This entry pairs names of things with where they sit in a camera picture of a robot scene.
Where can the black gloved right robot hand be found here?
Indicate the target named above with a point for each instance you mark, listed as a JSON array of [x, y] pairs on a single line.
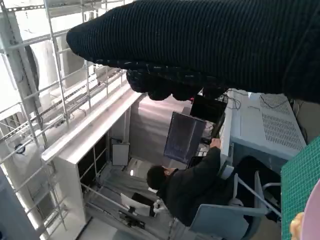
[[200, 37]]

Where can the pink bowl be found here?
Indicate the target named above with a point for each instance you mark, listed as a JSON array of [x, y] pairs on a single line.
[[313, 215]]

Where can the orange toy bread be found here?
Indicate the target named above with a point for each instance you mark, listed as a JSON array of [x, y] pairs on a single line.
[[297, 225]]

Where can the small black monitor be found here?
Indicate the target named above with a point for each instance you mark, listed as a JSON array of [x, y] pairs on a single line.
[[207, 108]]

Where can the large dark monitor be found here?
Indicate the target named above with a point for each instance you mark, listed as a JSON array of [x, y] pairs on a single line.
[[185, 140]]

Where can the white desk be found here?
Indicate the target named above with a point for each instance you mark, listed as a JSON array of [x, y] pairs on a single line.
[[226, 140]]

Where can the large white perforated cabinet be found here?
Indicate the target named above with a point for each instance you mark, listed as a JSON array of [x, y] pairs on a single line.
[[275, 125]]

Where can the person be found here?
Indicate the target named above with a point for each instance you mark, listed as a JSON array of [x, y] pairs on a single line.
[[190, 190]]

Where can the green cutting mat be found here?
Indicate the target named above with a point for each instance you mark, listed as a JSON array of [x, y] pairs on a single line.
[[300, 180]]

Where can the metal ceiling rack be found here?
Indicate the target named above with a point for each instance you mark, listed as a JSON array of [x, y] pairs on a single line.
[[22, 62]]

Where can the white backed monitor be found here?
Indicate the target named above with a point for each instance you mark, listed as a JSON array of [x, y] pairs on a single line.
[[140, 207]]

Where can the light blue office chair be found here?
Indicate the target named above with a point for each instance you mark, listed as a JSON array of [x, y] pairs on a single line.
[[220, 220]]

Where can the white wall panel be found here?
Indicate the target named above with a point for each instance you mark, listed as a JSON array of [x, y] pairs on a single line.
[[120, 155]]

